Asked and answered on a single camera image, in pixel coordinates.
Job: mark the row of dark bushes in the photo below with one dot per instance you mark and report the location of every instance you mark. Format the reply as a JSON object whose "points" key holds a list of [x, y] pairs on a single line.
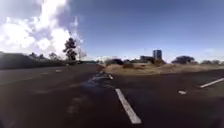
{"points": [[183, 60]]}

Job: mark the tall dark tree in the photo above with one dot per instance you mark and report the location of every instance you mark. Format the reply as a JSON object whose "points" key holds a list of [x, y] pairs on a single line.
{"points": [[70, 50]]}

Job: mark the dark hedge bank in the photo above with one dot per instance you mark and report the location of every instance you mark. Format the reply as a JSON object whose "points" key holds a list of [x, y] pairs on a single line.
{"points": [[20, 61]]}

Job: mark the tall building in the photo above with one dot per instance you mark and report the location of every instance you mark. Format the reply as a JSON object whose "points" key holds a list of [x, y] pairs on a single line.
{"points": [[157, 54]]}

